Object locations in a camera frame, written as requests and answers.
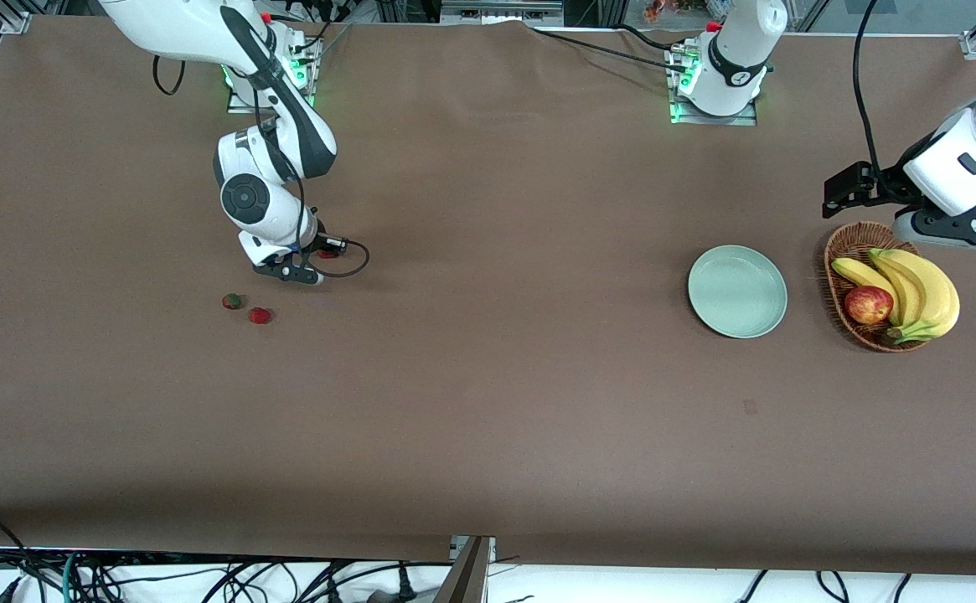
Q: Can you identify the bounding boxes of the pale green round plate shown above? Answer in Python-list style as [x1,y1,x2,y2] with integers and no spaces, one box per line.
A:
[688,245,788,339]

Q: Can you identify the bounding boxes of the red apple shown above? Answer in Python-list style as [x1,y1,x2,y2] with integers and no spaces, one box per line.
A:
[844,286,895,326]

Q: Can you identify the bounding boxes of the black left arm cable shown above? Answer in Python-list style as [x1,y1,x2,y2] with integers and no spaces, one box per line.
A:
[852,0,907,202]

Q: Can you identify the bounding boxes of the brown wicker basket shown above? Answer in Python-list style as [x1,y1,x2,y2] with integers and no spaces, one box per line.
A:
[823,221,932,353]

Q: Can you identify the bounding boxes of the thin grey cable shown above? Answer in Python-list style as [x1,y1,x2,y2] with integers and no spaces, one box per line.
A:
[310,23,354,68]

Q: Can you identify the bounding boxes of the short black table cable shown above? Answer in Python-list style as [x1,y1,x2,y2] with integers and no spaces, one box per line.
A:
[617,23,681,51]

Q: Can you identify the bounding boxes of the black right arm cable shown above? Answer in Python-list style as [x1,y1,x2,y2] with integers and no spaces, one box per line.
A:
[151,52,371,279]

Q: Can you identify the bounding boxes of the short yellow banana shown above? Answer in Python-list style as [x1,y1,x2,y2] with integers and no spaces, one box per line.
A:
[831,256,903,327]

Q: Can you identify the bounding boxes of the grey electronics box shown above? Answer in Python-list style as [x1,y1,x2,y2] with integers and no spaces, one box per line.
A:
[440,0,565,26]

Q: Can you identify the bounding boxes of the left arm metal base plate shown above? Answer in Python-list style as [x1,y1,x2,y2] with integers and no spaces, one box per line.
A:
[668,42,758,126]

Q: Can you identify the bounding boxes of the orange background item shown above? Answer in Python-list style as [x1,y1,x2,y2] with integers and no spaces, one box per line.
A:
[645,0,710,24]

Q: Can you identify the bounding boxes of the large table cover sheet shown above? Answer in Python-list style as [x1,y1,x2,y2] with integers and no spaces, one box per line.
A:
[0,15,976,577]

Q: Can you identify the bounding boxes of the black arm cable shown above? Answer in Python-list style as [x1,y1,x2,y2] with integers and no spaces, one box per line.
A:
[151,52,371,279]
[852,0,907,202]

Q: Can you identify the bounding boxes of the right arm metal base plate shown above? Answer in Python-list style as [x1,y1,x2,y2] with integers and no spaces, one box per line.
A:
[226,38,321,116]

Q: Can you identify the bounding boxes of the long black table cable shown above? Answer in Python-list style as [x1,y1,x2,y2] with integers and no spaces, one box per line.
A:
[529,28,689,75]

